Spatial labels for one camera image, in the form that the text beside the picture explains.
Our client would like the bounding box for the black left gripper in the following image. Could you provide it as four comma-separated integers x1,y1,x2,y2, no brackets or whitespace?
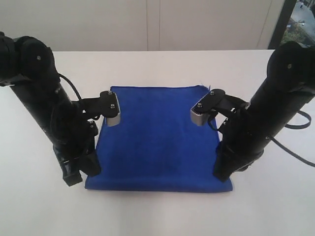
8,36,101,187

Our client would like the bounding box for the blue towel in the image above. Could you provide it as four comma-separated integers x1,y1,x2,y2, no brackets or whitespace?
85,85,233,193

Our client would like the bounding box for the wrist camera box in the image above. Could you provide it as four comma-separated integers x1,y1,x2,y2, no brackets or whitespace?
82,90,121,127
190,89,248,126

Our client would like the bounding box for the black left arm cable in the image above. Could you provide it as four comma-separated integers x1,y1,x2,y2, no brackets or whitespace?
59,73,83,101

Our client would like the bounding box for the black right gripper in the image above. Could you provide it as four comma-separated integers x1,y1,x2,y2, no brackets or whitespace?
213,42,315,182

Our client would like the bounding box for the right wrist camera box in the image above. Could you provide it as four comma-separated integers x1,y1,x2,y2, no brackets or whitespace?
190,89,248,126

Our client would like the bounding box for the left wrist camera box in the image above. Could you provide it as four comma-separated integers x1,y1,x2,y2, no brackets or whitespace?
82,90,121,127

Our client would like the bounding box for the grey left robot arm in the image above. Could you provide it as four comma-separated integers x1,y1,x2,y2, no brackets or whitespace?
0,33,101,186

